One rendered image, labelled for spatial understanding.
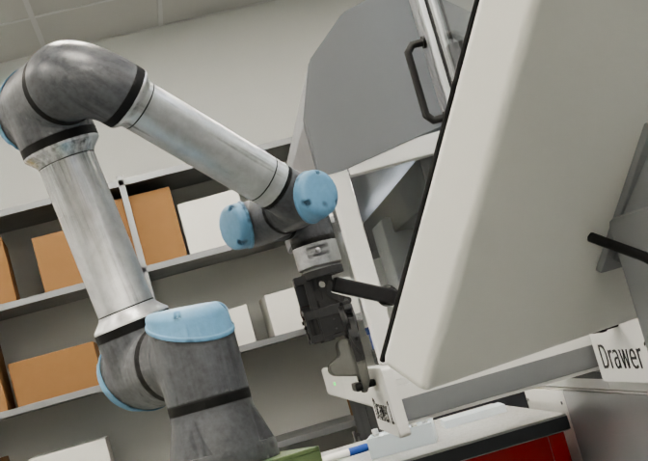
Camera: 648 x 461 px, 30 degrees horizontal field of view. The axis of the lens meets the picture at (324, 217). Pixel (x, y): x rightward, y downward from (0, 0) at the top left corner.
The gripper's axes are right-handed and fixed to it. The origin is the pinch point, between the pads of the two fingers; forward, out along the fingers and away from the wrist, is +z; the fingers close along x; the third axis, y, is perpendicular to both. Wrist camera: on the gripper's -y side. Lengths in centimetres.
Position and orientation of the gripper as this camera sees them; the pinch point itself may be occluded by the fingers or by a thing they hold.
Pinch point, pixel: (366, 383)
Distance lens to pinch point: 200.4
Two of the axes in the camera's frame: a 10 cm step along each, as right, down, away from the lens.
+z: 2.7, 9.6, -1.0
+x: 0.7, -1.2, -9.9
